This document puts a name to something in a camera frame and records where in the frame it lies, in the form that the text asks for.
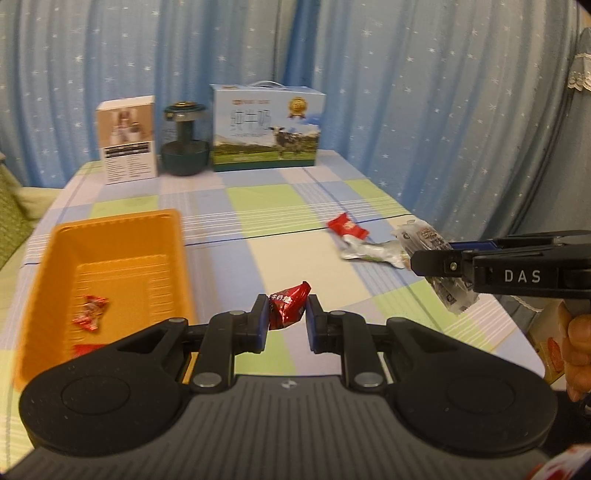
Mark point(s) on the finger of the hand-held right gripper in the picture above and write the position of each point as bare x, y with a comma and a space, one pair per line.
438, 263
471, 245

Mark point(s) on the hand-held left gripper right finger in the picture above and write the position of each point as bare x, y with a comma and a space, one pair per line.
310, 323

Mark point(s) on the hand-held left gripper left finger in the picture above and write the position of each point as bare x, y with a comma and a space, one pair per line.
264, 323

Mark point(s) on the clear snack packet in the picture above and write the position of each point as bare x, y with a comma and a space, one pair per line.
425, 237

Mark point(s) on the silver snack packet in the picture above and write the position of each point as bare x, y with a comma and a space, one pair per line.
369, 251

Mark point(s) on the orange plastic tray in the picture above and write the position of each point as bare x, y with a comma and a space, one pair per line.
129, 249

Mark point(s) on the red candy with white print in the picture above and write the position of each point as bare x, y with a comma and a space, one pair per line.
90, 314

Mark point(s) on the person's right hand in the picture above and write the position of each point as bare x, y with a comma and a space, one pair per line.
577, 341

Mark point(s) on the checked pastel tablecloth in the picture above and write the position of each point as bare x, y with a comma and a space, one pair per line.
277, 207

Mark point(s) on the blue star-print curtain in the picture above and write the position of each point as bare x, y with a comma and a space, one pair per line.
392, 92

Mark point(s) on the dark green glass jar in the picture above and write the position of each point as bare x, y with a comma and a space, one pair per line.
184, 157

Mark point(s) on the red and white printed cloth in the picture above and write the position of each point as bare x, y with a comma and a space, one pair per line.
561, 466

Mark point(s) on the blue cow-print milk carton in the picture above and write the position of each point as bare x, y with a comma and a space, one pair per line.
249, 124

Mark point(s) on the white product box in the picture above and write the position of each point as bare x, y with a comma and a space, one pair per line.
129, 161

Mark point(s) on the grey lace-trimmed curtain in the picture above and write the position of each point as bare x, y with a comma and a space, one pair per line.
582, 50

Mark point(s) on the light green sofa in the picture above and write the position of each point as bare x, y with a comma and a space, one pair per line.
39, 201

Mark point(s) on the green zigzag cushion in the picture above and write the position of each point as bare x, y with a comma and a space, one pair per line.
11, 217

